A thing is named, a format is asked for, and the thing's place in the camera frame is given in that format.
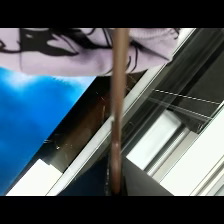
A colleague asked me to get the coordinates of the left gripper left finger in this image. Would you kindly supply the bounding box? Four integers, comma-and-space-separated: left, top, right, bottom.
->
59, 155, 112, 197

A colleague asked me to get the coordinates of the pale lilac printed garment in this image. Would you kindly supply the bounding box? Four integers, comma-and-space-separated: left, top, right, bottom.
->
0, 28, 183, 78

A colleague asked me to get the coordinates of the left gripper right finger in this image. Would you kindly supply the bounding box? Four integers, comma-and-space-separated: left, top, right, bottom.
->
121, 157, 174, 197

